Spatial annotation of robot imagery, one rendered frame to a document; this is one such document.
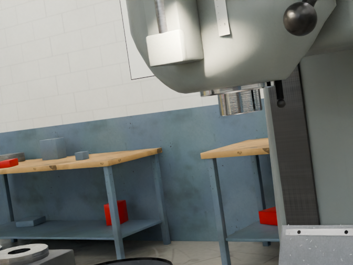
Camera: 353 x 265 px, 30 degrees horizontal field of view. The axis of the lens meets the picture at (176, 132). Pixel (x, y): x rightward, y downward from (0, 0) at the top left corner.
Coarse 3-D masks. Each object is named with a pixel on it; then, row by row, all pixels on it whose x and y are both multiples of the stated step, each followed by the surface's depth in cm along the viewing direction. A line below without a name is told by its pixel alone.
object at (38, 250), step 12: (0, 252) 105; (12, 252) 105; (24, 252) 102; (36, 252) 101; (48, 252) 104; (60, 252) 104; (72, 252) 105; (0, 264) 100; (12, 264) 99; (24, 264) 99; (36, 264) 98; (48, 264) 100; (60, 264) 103; (72, 264) 105
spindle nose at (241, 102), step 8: (224, 96) 72; (232, 96) 71; (240, 96) 71; (248, 96) 71; (256, 96) 72; (224, 104) 72; (232, 104) 71; (240, 104) 71; (248, 104) 71; (256, 104) 72; (224, 112) 72; (232, 112) 71; (240, 112) 71; (248, 112) 71
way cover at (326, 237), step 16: (288, 240) 112; (304, 240) 110; (320, 240) 108; (336, 240) 107; (352, 240) 105; (288, 256) 111; (304, 256) 109; (320, 256) 108; (336, 256) 106; (352, 256) 104
